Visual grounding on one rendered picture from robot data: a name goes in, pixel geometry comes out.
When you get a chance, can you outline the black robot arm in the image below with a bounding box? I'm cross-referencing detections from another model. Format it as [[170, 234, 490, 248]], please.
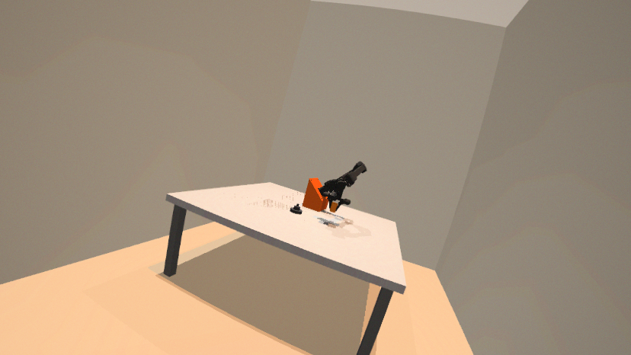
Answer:
[[318, 162, 367, 201]]

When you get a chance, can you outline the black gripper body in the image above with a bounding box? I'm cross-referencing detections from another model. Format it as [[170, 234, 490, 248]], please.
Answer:
[[322, 187, 351, 205]]

